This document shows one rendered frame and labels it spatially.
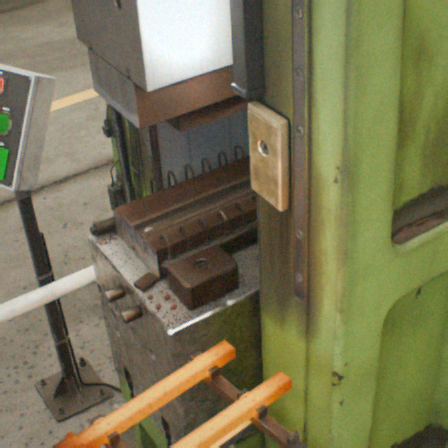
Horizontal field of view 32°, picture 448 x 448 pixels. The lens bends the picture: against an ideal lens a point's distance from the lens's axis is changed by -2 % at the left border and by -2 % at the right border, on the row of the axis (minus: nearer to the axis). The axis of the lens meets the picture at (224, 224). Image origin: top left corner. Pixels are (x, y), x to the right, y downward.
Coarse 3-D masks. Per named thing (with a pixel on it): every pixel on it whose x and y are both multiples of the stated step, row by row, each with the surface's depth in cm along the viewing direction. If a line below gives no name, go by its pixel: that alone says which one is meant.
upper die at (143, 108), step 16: (96, 64) 148; (96, 80) 151; (112, 80) 143; (128, 80) 137; (192, 80) 142; (208, 80) 144; (224, 80) 146; (112, 96) 146; (128, 96) 139; (144, 96) 138; (160, 96) 139; (176, 96) 141; (192, 96) 143; (208, 96) 145; (224, 96) 148; (128, 112) 142; (144, 112) 139; (160, 112) 141; (176, 112) 143
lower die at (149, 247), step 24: (216, 168) 182; (240, 168) 180; (168, 192) 176; (192, 192) 173; (240, 192) 170; (120, 216) 169; (144, 216) 167; (192, 216) 165; (216, 216) 165; (240, 216) 166; (144, 240) 161; (192, 240) 161
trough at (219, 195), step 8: (240, 184) 174; (248, 184) 175; (216, 192) 172; (224, 192) 173; (232, 192) 173; (200, 200) 170; (208, 200) 171; (216, 200) 171; (176, 208) 167; (184, 208) 168; (192, 208) 169; (200, 208) 169; (160, 216) 166; (168, 216) 167; (176, 216) 167; (144, 224) 164; (152, 224) 165; (160, 224) 165; (136, 232) 164; (144, 232) 163
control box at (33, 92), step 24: (0, 72) 184; (24, 72) 181; (0, 96) 184; (24, 96) 180; (48, 96) 184; (24, 120) 181; (48, 120) 187; (0, 144) 185; (24, 144) 182; (24, 168) 185
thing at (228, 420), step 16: (272, 384) 129; (288, 384) 130; (240, 400) 127; (256, 400) 127; (272, 400) 129; (224, 416) 124; (240, 416) 124; (192, 432) 122; (208, 432) 122; (224, 432) 123
